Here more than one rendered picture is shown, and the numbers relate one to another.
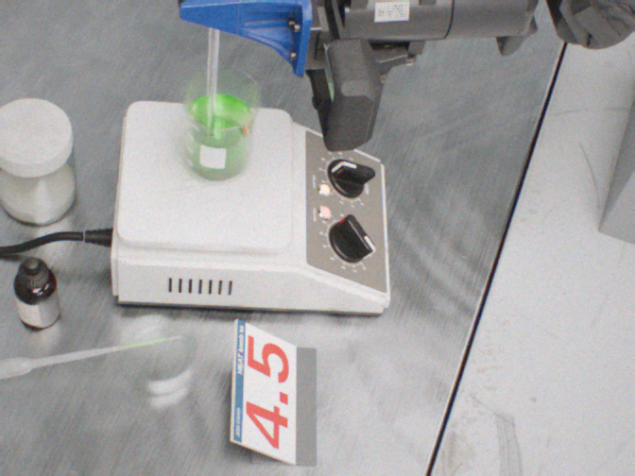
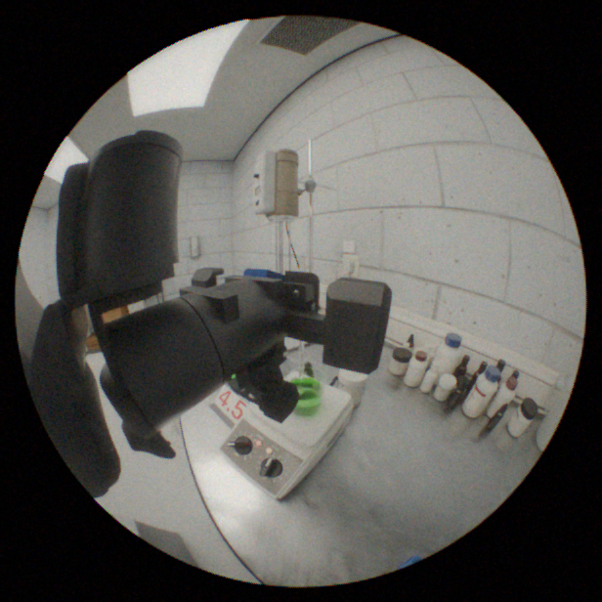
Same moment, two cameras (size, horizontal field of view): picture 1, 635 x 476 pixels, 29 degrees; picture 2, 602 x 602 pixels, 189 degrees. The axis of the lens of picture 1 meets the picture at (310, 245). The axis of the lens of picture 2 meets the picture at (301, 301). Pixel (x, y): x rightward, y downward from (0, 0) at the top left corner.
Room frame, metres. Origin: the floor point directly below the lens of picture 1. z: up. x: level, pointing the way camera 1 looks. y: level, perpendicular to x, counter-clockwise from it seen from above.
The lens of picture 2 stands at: (0.64, -0.05, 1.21)
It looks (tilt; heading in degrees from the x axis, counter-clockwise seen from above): 18 degrees down; 137
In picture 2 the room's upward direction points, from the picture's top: straight up
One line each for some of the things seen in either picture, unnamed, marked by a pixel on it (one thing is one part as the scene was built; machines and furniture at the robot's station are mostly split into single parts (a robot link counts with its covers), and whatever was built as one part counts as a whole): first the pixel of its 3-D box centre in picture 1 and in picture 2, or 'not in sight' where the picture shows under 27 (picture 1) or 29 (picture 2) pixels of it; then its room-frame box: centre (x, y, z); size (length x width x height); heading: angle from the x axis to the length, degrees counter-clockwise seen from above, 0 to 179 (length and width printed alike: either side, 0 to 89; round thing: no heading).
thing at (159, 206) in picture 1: (207, 175); (301, 404); (0.49, 0.08, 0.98); 0.12 x 0.12 x 0.01; 10
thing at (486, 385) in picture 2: not in sight; (483, 391); (0.80, 0.34, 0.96); 0.06 x 0.06 x 0.11
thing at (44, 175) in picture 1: (33, 162); (351, 386); (0.50, 0.21, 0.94); 0.06 x 0.06 x 0.08
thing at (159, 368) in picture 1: (158, 353); not in sight; (0.39, 0.09, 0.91); 0.06 x 0.06 x 0.02
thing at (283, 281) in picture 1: (240, 211); (291, 429); (0.50, 0.06, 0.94); 0.22 x 0.13 x 0.08; 100
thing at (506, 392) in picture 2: not in sight; (503, 398); (0.88, 0.35, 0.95); 0.06 x 0.06 x 0.10
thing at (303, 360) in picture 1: (275, 392); (229, 405); (0.37, 0.00, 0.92); 0.09 x 0.06 x 0.04; 10
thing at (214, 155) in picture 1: (217, 124); (307, 392); (0.51, 0.08, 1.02); 0.06 x 0.05 x 0.08; 31
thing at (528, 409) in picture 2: not in sight; (522, 417); (0.97, 0.31, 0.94); 0.07 x 0.07 x 0.07
